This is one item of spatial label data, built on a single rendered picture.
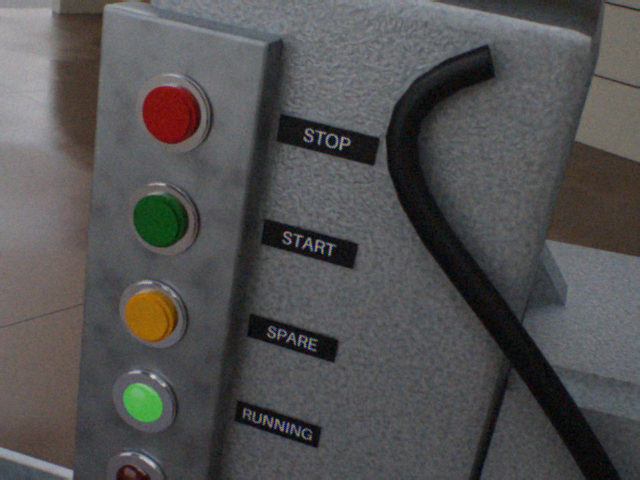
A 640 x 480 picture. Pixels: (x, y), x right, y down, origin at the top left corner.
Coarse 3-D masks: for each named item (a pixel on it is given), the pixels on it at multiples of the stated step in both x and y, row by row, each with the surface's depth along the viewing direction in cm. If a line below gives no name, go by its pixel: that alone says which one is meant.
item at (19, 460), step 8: (0, 448) 77; (0, 456) 76; (8, 456) 76; (16, 456) 76; (24, 456) 76; (0, 464) 76; (8, 464) 76; (16, 464) 75; (24, 464) 75; (32, 464) 75; (40, 464) 75; (48, 464) 75; (0, 472) 76; (8, 472) 76; (16, 472) 76; (24, 472) 75; (32, 472) 75; (40, 472) 75; (48, 472) 75; (56, 472) 75; (64, 472) 75; (72, 472) 75
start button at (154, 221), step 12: (144, 204) 41; (156, 204) 41; (168, 204) 41; (144, 216) 41; (156, 216) 41; (168, 216) 41; (180, 216) 41; (144, 228) 41; (156, 228) 41; (168, 228) 41; (180, 228) 41; (144, 240) 42; (156, 240) 42; (168, 240) 41
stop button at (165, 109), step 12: (168, 84) 39; (156, 96) 39; (168, 96) 39; (180, 96) 39; (144, 108) 39; (156, 108) 39; (168, 108) 39; (180, 108) 39; (192, 108) 39; (144, 120) 40; (156, 120) 39; (168, 120) 39; (180, 120) 39; (192, 120) 39; (156, 132) 40; (168, 132) 39; (180, 132) 39; (192, 132) 39
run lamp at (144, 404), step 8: (136, 384) 45; (144, 384) 45; (128, 392) 46; (136, 392) 45; (144, 392) 45; (152, 392) 45; (128, 400) 46; (136, 400) 45; (144, 400) 45; (152, 400) 45; (160, 400) 45; (128, 408) 46; (136, 408) 45; (144, 408) 45; (152, 408) 45; (160, 408) 45; (136, 416) 46; (144, 416) 46; (152, 416) 46
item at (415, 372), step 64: (192, 0) 40; (256, 0) 39; (320, 0) 38; (384, 0) 37; (448, 0) 37; (512, 0) 39; (576, 0) 43; (320, 64) 39; (384, 64) 38; (512, 64) 36; (576, 64) 36; (384, 128) 39; (448, 128) 38; (512, 128) 37; (576, 128) 37; (320, 192) 41; (384, 192) 40; (448, 192) 39; (512, 192) 38; (256, 256) 43; (384, 256) 41; (512, 256) 39; (320, 320) 43; (384, 320) 42; (448, 320) 41; (256, 384) 46; (320, 384) 44; (384, 384) 43; (448, 384) 42; (256, 448) 47; (320, 448) 46; (384, 448) 45; (448, 448) 43
